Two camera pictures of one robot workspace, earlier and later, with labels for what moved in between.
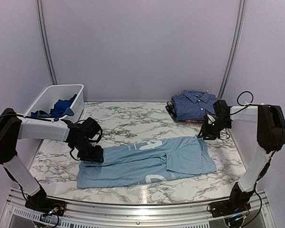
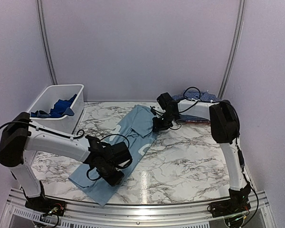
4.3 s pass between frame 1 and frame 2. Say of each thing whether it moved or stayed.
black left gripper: moved
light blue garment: moved
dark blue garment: stayed
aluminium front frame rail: stayed
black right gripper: moved
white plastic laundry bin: stayed
